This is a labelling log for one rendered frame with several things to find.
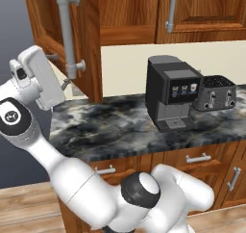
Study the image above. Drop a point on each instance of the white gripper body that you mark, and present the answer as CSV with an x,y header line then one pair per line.
x,y
44,79

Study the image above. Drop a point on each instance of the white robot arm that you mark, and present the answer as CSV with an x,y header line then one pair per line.
x,y
80,192

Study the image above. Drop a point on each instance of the open wooden cabinet door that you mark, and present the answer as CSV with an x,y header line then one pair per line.
x,y
90,34

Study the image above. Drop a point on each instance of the closed wooden cabinet door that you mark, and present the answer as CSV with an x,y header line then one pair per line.
x,y
208,5

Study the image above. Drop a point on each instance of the wooden base cabinet door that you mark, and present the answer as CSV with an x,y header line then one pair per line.
x,y
241,195

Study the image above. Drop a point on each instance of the black coffee machine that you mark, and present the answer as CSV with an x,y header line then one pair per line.
x,y
163,89

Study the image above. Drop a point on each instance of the wooden drawer front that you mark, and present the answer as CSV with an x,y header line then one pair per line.
x,y
173,155
129,166

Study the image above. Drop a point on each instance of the dark grey toaster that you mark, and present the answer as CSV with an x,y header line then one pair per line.
x,y
214,95

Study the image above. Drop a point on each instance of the wooden wall cabinet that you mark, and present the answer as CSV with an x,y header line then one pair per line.
x,y
128,18

